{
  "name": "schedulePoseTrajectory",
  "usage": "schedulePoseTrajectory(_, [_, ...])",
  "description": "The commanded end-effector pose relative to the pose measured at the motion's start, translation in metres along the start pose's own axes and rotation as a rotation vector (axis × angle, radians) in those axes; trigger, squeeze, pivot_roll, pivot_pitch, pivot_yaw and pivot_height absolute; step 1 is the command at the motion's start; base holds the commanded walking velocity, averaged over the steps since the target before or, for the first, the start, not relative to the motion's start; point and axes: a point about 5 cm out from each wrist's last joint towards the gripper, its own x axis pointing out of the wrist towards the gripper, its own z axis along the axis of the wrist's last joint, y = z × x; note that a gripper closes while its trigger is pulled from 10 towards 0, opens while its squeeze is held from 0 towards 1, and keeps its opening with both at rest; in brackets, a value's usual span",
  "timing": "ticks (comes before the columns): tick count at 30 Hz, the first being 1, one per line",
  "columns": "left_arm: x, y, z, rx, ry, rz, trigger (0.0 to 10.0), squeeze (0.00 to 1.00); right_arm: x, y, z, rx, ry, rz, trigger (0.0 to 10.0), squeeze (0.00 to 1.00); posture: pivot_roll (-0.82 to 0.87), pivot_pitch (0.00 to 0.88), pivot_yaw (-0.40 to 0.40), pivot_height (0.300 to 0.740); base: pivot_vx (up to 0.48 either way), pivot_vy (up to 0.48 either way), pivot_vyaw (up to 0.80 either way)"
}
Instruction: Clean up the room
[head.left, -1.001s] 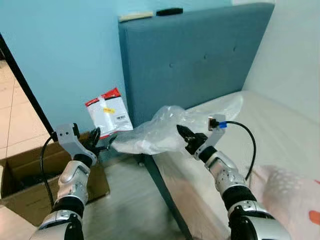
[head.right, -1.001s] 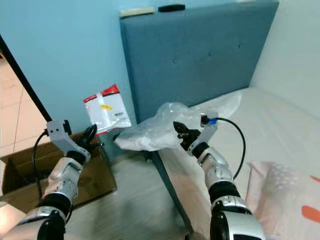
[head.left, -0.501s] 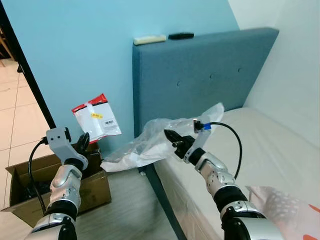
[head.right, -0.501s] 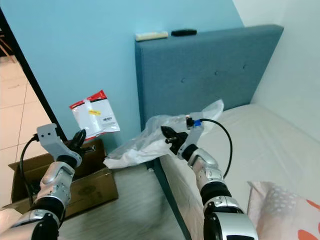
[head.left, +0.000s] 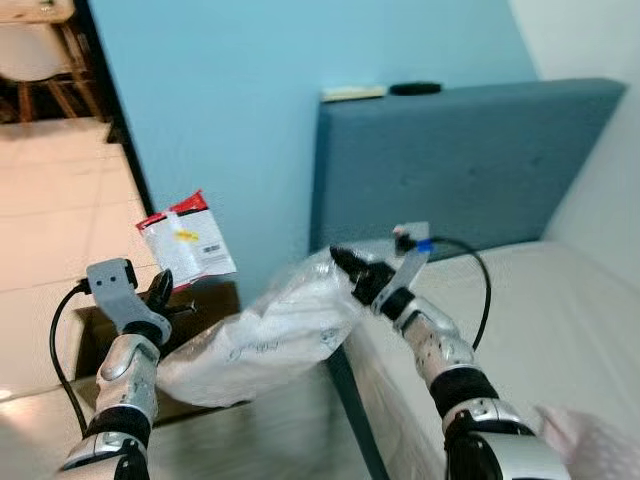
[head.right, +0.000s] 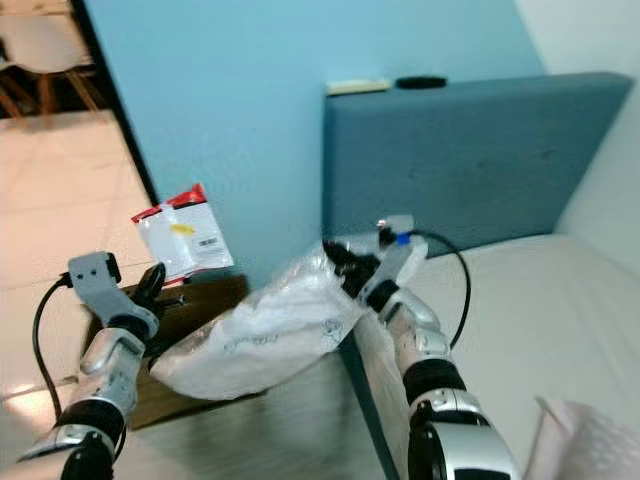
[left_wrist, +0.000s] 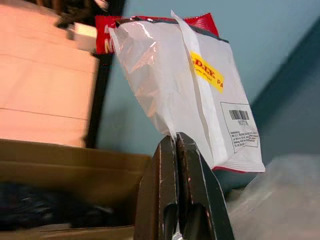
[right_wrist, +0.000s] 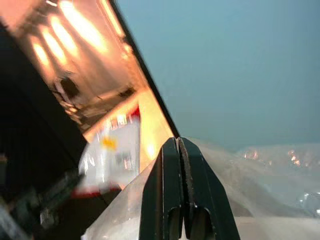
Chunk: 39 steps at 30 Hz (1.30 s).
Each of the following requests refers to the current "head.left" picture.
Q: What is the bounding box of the clear plastic packet red header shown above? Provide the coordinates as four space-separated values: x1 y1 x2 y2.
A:
136 190 239 291

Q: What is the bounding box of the white plastic bag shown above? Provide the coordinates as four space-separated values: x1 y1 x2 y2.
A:
157 250 376 408

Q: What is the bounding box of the brown cardboard box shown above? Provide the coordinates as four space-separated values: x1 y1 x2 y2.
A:
75 280 246 426

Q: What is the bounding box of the white remote control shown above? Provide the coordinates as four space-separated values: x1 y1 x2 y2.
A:
320 85 388 103

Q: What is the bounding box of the black remote control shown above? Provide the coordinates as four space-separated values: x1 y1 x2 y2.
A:
389 81 443 97

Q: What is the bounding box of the white chair with wooden legs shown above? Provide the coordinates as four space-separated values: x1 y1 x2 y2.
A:
0 20 101 121

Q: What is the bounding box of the wooden table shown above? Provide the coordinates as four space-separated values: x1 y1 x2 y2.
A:
0 0 76 23

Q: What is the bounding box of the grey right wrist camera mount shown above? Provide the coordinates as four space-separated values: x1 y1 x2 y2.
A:
378 222 433 296

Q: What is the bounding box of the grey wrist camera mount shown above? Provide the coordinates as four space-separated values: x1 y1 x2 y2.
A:
378 222 433 296
85 258 166 336

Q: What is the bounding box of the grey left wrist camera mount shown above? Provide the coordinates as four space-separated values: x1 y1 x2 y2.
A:
85 258 166 336

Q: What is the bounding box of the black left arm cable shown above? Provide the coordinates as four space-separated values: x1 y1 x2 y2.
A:
48 280 96 436

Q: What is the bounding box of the black door frame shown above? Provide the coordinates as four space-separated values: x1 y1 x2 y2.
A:
72 0 156 216

